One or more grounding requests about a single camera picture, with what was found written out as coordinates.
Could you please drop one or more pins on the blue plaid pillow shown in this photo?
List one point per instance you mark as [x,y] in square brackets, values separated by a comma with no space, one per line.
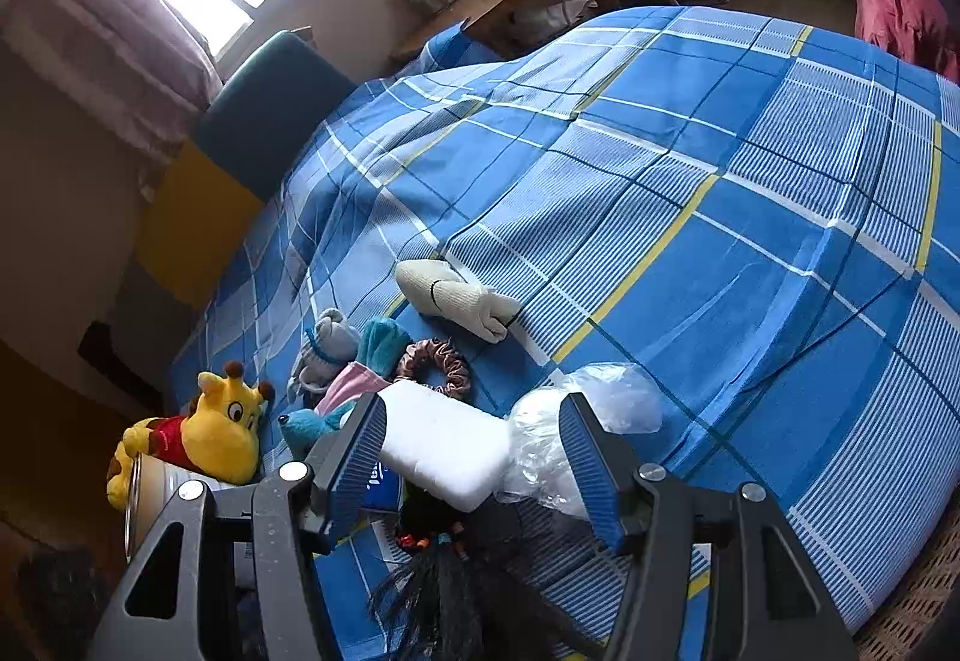
[450,50]

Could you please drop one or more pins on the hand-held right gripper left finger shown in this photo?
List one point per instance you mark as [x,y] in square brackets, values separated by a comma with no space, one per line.
[360,451]

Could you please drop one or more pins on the brown satin scrunchie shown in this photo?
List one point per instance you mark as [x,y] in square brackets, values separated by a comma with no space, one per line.
[420,353]

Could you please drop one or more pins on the clear plastic bag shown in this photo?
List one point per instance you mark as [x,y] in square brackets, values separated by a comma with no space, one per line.
[536,436]

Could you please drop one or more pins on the teal cloth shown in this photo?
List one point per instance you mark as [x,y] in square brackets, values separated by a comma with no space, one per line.
[379,342]

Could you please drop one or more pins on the pink curtain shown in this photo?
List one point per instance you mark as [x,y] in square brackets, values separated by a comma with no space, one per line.
[112,46]

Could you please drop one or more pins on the blue tissue packet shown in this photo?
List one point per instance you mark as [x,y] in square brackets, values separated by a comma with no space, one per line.
[384,488]

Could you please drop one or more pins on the beige rolled cloth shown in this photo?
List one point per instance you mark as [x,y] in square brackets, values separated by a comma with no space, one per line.
[457,297]

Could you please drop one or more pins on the blue plaid bed sheet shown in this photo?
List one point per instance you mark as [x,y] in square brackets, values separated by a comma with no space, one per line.
[675,218]

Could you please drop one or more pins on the woven straw mat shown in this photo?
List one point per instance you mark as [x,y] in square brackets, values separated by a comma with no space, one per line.
[915,601]

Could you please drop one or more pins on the black wig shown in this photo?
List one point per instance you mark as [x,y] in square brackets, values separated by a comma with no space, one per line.
[450,593]

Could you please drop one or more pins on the white foam sponge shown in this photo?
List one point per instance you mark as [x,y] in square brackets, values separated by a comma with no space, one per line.
[442,443]

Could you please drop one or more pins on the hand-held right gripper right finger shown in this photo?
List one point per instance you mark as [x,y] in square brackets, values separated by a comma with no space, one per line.
[585,458]

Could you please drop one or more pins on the yellow plush toy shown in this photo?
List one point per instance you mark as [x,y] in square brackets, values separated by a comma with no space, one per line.
[217,428]

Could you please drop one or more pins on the grey mouse plush toy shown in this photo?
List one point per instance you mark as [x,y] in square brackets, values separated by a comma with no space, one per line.
[330,338]

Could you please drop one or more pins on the pink cloth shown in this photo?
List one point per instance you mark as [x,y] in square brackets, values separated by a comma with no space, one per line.
[349,383]

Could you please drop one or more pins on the white tin can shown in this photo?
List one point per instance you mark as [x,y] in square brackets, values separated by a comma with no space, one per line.
[165,477]

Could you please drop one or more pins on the small blue plush toy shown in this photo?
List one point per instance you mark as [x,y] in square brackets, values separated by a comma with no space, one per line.
[307,428]

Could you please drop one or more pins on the teal and yellow headboard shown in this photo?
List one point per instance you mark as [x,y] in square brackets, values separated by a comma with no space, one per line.
[262,106]

